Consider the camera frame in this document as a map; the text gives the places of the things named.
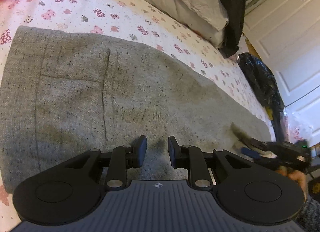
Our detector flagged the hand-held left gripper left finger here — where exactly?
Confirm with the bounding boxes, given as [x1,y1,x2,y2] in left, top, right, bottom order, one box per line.
[64,135,148,190]

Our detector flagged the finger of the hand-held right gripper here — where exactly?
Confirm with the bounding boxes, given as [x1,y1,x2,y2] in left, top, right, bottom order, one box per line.
[246,137,271,149]
[240,147,268,160]

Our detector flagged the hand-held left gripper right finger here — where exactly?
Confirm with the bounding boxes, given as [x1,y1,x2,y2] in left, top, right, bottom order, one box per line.
[168,135,251,189]

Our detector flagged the grey speckled pants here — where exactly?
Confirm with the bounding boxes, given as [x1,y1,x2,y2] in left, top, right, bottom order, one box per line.
[0,25,274,194]

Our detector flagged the person's right hand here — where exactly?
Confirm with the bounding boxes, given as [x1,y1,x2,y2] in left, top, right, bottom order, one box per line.
[276,166,308,199]

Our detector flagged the clear plastic bag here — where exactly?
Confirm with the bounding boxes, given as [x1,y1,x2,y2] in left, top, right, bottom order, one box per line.
[284,106,320,149]

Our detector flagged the black plastic bag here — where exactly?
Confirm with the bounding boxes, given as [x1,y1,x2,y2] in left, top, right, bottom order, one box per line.
[237,52,288,145]

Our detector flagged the white panelled door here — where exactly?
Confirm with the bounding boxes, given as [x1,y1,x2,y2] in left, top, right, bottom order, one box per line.
[242,0,320,109]

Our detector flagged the black cloth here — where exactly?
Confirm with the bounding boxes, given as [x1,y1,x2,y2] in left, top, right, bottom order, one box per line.
[199,0,247,58]

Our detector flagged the white floral bed sheet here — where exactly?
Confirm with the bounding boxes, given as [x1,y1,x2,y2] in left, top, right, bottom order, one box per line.
[0,0,275,232]

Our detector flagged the beige pillows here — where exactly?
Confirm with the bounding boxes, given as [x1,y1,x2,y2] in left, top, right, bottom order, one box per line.
[98,0,230,49]

